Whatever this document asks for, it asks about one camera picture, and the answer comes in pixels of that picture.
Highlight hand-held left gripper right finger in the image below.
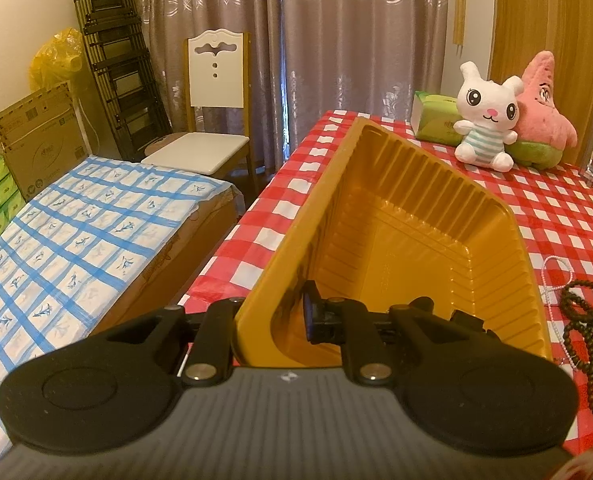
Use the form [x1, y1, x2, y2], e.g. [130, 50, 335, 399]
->
[301, 279, 493, 387]

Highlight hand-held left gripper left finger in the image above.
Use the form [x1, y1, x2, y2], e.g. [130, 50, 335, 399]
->
[120, 297, 248, 387]

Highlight brown wooden bead bracelet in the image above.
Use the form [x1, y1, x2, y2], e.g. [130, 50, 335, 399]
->
[559, 280, 593, 416]

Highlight yellow plastic tray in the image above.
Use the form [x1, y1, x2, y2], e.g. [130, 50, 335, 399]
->
[232, 116, 553, 368]

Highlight red checked tablecloth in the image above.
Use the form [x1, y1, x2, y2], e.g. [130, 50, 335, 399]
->
[176, 107, 593, 456]

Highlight blue checked bed sheet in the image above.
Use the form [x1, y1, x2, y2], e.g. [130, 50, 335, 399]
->
[0, 156, 237, 453]

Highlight pink starfish plush toy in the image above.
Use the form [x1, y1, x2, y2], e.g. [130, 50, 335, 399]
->
[507, 50, 578, 170]

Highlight white bunny plush toy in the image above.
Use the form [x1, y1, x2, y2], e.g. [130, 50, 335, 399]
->
[451, 61, 522, 171]

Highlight green tissue pack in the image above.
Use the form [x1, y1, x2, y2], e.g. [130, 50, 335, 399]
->
[409, 90, 465, 145]

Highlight white wooden chair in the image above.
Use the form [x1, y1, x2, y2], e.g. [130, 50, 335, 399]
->
[141, 29, 254, 196]

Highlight brown cardboard box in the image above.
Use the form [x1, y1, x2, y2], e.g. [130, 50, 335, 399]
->
[0, 81, 90, 203]

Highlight dark folded metal racks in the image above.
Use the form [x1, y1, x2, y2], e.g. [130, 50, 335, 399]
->
[73, 0, 173, 161]

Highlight grey patterned curtain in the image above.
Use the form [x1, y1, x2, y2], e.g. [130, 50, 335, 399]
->
[131, 0, 450, 161]

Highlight wooden wardrobe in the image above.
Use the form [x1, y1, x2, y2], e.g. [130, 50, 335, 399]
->
[489, 0, 593, 166]

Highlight yellow plastic bag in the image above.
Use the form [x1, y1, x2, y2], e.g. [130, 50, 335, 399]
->
[29, 27, 84, 92]

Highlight white pearl necklace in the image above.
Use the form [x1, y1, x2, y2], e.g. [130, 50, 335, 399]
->
[541, 255, 577, 368]

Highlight wooden bed frame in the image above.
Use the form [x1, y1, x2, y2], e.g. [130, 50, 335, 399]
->
[89, 187, 240, 336]

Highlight white cord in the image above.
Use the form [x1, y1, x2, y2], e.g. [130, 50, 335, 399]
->
[74, 95, 100, 153]

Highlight wooden wall hanging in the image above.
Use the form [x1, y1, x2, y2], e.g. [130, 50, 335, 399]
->
[451, 0, 467, 56]

